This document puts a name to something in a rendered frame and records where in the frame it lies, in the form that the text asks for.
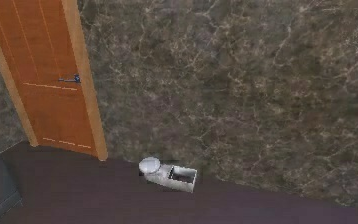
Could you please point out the orange wooden room door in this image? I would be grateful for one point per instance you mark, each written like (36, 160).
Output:
(47, 100)

